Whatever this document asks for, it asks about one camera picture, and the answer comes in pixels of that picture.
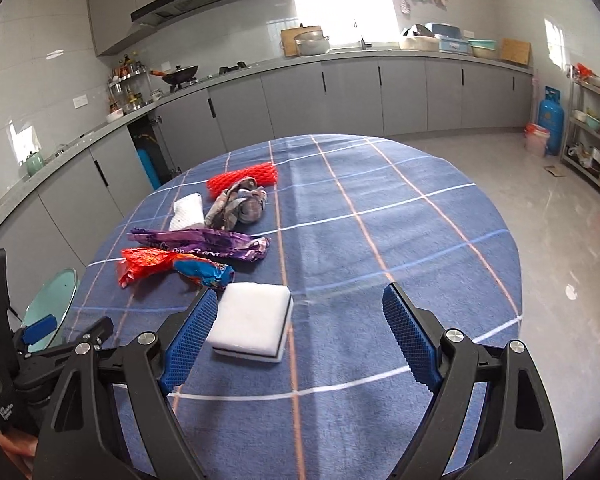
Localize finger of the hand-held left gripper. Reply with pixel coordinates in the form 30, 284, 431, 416
55, 316, 115, 357
14, 314, 59, 361

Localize blue gas cylinder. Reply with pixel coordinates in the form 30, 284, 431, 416
137, 147, 161, 187
537, 85, 565, 156

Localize red mesh net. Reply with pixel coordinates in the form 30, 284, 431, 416
206, 162, 279, 201

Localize grey speckled countertop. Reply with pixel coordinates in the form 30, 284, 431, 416
0, 47, 535, 221

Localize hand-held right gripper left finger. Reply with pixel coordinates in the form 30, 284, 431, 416
32, 287, 219, 480

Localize steel spice rack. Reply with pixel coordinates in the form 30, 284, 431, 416
107, 55, 148, 113

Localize metal shelf rack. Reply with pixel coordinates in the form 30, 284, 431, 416
560, 62, 600, 211

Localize grey patterned cloth rag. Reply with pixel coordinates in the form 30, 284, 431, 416
205, 176, 270, 231

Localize steel pot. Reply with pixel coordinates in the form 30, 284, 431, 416
294, 30, 332, 56

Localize teal trash bin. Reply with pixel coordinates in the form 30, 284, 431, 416
20, 267, 78, 351

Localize gas stove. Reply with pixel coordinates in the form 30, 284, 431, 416
167, 62, 253, 92

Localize person's left hand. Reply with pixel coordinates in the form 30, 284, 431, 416
0, 420, 36, 466

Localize red snack wrapper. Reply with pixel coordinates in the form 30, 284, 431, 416
117, 247, 235, 292

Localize white sponge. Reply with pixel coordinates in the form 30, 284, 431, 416
206, 282, 295, 363

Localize bright window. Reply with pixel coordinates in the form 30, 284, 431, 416
290, 0, 398, 46

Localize red white bucket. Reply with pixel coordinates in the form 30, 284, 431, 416
524, 122, 551, 157

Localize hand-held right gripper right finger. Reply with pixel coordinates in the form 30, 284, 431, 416
382, 282, 563, 480

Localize blue plaid tablecloth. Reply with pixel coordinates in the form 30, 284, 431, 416
62, 133, 525, 480

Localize white dish basket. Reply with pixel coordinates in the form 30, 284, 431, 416
399, 22, 468, 54

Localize wooden cutting board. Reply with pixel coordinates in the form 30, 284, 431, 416
280, 25, 323, 57

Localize purple snack wrapper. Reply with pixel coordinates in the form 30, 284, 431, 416
128, 226, 272, 263

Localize black wok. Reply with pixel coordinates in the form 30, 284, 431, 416
150, 64, 200, 86

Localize black range hood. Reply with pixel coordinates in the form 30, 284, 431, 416
130, 0, 247, 28

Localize brown square cutting board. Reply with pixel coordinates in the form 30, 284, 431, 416
500, 37, 532, 67

